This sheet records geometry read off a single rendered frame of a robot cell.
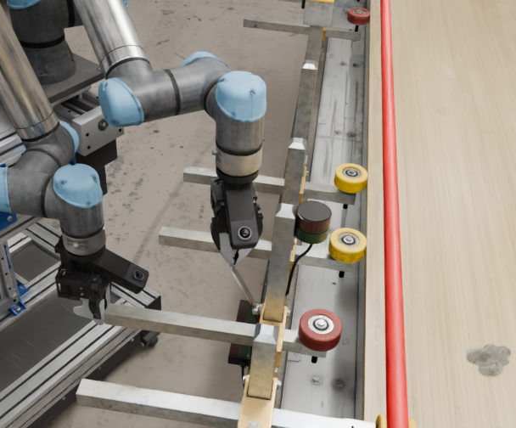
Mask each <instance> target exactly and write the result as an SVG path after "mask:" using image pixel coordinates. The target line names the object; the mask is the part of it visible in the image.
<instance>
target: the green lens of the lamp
mask: <svg viewBox="0 0 516 428"><path fill-rule="evenodd" d="M328 231H329V228H328V229H327V230H326V231H324V232H322V233H320V234H310V233H307V232H305V231H303V230H301V229H300V228H299V227H298V226H297V224H296V222H295V223H294V235H295V237H296V238H297V239H299V240H300V241H302V242H304V243H307V244H320V243H322V242H323V241H325V240H326V239H327V237H328Z"/></svg>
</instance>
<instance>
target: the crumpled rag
mask: <svg viewBox="0 0 516 428"><path fill-rule="evenodd" d="M466 353H467V357H466V359H467V360H468V362H469V363H475V365H476V364H477V366H479V372H480V374H482V375H492V376H496V375H497V374H500V373H504V372H503V366H504V365H508V364H509V362H510V361H509V357H510V356H511V351H510V349H509V348H508V347H507V346H496V345H494V344H486V345H485V346H484V347H483V348H481V349H478V348H469V349H467V351H466Z"/></svg>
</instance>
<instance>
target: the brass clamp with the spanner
mask: <svg viewBox="0 0 516 428"><path fill-rule="evenodd" d="M265 305H266V301H264V303H263V304H262V309H261V317H260V322H259V324H270V325H277V326H279V327H280V328H279V334H278V347H277V353H276V360H275V367H274V368H279V365H280V359H281V352H282V347H283V336H284V330H285V322H286V317H289V314H290V310H288V306H287V304H286V302H284V307H283V318H282V322H279V321H273V320H267V319H264V313H265Z"/></svg>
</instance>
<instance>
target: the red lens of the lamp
mask: <svg viewBox="0 0 516 428"><path fill-rule="evenodd" d="M305 202H308V201H305ZM305 202H303V203H305ZM303 203H301V204H299V205H298V207H297V210H296V217H295V222H296V224H297V226H298V227H299V228H300V229H302V230H304V231H306V232H308V233H314V234H316V233H321V232H324V231H326V230H327V229H328V228H329V226H330V222H331V216H332V211H331V209H330V208H329V207H328V206H327V205H325V204H324V205H325V206H326V207H327V208H328V209H329V211H330V216H329V218H328V219H326V220H325V221H322V222H311V221H308V220H306V219H304V218H303V217H302V216H301V215H300V214H299V207H300V205H302V204H303Z"/></svg>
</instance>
